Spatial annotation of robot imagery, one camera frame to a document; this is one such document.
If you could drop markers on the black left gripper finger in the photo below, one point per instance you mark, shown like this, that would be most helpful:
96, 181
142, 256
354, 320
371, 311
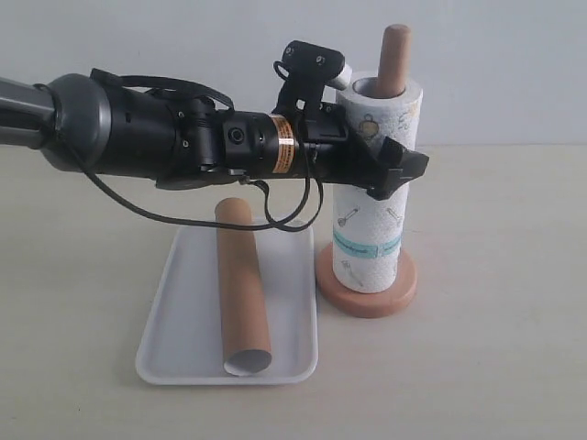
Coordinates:
396, 170

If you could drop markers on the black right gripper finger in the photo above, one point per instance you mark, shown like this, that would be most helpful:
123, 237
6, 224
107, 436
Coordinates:
391, 149

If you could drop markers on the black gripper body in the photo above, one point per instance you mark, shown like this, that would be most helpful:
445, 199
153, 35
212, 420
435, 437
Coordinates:
338, 154

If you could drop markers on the white printed paper towel roll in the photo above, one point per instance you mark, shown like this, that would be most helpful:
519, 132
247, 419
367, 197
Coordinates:
367, 234

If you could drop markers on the brown cardboard tube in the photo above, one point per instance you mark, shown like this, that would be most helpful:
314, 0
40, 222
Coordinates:
244, 321

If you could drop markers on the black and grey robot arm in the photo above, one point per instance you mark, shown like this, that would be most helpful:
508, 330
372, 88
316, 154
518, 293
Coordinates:
184, 135

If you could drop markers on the wooden paper towel holder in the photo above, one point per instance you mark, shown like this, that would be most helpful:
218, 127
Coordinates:
392, 76

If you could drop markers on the white rectangular plastic tray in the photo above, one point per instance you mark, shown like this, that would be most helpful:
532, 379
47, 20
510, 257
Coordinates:
181, 343

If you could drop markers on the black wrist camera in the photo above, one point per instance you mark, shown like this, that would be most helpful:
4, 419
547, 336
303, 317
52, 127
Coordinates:
306, 70

